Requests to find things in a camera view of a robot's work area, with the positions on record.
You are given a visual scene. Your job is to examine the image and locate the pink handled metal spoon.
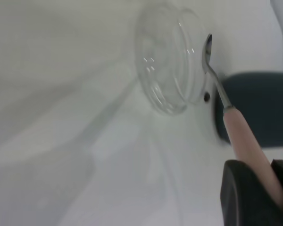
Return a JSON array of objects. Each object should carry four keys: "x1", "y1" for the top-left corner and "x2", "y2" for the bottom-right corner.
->
[{"x1": 201, "y1": 33, "x2": 283, "y2": 208}]

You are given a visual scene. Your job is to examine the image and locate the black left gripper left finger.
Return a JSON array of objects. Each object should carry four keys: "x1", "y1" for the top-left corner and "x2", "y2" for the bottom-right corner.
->
[{"x1": 220, "y1": 159, "x2": 283, "y2": 226}]

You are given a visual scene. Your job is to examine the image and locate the dark grey ceramic mug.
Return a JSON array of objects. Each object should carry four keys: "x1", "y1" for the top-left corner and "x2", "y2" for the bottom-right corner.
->
[{"x1": 213, "y1": 72, "x2": 283, "y2": 149}]

